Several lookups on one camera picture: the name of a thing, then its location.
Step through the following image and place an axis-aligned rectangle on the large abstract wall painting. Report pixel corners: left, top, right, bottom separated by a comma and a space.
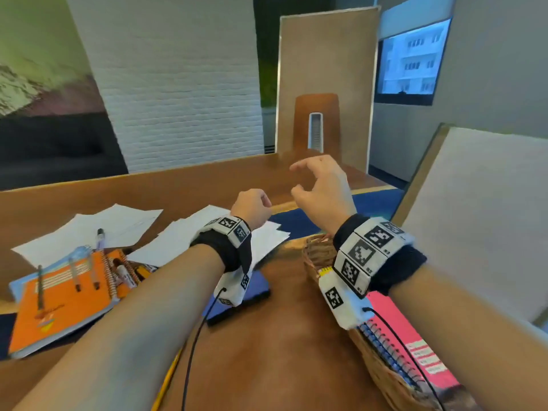
0, 0, 106, 118

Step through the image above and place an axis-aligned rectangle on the grey roller blind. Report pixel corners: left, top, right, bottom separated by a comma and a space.
378, 0, 456, 39

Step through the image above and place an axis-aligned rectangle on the black left camera cable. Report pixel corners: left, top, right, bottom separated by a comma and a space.
182, 288, 227, 411

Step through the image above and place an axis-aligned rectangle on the white paper sheet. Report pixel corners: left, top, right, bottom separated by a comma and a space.
11, 204, 163, 268
127, 205, 291, 270

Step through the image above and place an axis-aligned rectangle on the person's left hand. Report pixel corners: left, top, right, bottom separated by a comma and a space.
231, 188, 273, 231

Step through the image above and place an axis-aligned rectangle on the black left wrist marker band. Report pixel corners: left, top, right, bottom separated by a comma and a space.
190, 216, 252, 275

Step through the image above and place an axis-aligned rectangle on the bunch of yellow pencils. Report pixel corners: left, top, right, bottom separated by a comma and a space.
136, 264, 186, 411

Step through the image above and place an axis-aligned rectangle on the black camera cable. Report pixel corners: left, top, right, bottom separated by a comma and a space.
182, 288, 227, 411
362, 308, 446, 411

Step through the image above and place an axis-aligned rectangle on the green foliage wall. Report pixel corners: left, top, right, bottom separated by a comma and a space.
259, 59, 279, 110

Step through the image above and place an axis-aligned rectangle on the black right wrist marker band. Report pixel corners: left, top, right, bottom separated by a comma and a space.
333, 213, 428, 298

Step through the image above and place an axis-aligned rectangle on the black right camera cable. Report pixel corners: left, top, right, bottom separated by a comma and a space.
362, 308, 446, 411

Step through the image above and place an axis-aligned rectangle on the person's right forearm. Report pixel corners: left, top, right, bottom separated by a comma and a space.
388, 265, 548, 411

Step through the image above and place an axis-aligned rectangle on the window with building view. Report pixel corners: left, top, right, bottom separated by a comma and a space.
374, 17, 453, 107

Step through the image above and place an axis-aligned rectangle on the wooden table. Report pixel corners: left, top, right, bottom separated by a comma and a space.
0, 151, 408, 411

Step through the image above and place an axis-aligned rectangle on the brown wooden chair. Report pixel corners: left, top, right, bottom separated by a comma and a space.
292, 92, 343, 167

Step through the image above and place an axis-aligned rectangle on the pink spiral notebook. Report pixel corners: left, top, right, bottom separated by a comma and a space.
366, 291, 461, 390

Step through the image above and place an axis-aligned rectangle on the person's left forearm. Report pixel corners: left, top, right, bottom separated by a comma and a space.
15, 243, 225, 411

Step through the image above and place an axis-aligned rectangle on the person's right hand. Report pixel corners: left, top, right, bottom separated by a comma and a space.
289, 154, 357, 236

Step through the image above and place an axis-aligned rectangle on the dark sofa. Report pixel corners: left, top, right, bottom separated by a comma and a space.
0, 111, 129, 191

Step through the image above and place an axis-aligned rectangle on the brown metal-framed board panel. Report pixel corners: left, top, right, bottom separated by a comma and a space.
276, 6, 382, 174

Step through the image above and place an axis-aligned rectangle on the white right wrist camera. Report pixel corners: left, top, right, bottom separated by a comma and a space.
318, 269, 376, 331

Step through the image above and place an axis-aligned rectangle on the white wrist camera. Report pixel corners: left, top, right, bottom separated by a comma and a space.
318, 269, 376, 331
212, 265, 251, 308

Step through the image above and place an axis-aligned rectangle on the black wrist marker band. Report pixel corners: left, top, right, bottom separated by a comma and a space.
190, 216, 252, 275
333, 213, 428, 298

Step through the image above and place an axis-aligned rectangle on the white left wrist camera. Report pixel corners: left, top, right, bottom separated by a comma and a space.
212, 265, 251, 308

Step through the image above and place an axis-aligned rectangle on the blue eraser block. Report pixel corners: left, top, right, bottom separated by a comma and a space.
203, 269, 272, 327

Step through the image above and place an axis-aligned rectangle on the woven wicker basket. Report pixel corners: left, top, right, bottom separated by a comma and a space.
301, 234, 472, 411

